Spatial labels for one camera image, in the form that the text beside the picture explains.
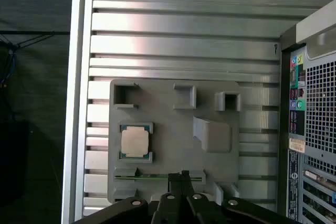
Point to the silver square CPU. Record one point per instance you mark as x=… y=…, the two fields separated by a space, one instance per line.
x=135 y=140

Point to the black open PC case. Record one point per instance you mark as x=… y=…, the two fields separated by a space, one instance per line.
x=320 y=103

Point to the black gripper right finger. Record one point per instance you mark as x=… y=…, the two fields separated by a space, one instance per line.
x=236 y=213

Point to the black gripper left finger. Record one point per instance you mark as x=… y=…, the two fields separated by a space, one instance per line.
x=126 y=213

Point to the black metal frame bars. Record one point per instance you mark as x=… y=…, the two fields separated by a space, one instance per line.
x=34 y=33

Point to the green RAM stick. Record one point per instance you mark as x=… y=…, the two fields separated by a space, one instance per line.
x=149 y=177

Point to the grey plastic parts rack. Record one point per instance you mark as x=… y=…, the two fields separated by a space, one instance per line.
x=173 y=134

